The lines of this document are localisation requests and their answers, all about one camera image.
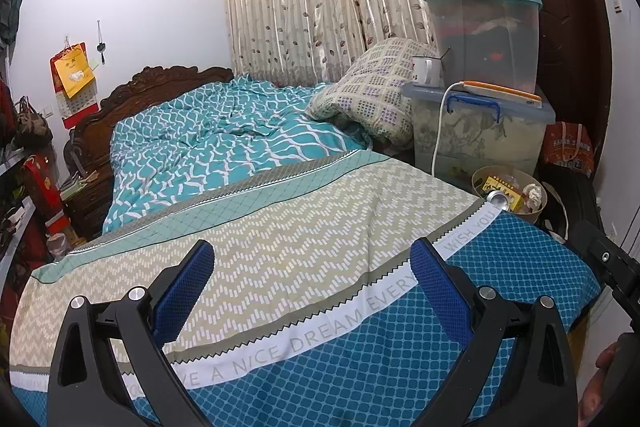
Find dark wooden door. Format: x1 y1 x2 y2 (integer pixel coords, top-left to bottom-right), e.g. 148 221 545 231
537 0 612 156

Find right hand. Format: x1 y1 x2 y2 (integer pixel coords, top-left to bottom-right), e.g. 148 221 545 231
577 341 618 427

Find white enamel mug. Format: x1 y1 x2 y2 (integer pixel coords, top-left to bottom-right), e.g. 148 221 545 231
411 56 445 88

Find hanging keys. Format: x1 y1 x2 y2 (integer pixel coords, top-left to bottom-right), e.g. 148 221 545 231
96 20 106 64

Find red yellow wall calendar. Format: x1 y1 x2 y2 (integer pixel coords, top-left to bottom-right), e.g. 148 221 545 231
50 42 99 130

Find orange shopping bag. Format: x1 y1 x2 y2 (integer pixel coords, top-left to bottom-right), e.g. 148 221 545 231
541 121 594 176

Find round trash bin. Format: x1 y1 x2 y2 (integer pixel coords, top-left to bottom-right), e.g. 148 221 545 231
472 166 548 225

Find brown handbag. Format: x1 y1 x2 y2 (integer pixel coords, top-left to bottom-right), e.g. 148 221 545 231
14 95 53 150

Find teal patterned duvet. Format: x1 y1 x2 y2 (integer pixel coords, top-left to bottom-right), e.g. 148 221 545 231
103 75 372 233

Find patterned bed cover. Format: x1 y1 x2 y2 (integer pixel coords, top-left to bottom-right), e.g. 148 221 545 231
10 150 600 426

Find yellow snack box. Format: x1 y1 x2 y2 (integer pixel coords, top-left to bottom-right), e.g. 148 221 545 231
482 176 524 212

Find white paper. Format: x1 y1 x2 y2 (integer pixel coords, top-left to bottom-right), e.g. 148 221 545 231
523 183 544 212

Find middle clear storage box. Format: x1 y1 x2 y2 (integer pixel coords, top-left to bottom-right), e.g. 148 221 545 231
423 0 542 93

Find checkered folded quilt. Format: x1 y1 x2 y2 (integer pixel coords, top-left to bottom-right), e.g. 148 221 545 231
306 37 438 148

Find carved wooden headboard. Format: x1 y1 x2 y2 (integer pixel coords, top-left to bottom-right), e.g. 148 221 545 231
63 65 234 242

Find clear bin blue handle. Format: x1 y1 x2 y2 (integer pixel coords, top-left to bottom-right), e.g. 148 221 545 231
402 83 555 190

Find cluttered metal shelf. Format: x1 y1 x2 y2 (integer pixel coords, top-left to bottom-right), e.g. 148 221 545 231
1 80 47 289

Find white charging cable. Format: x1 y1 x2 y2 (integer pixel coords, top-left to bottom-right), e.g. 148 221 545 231
430 81 467 178

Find red gift bag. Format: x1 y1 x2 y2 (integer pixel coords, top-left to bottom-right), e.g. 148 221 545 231
22 154 70 235

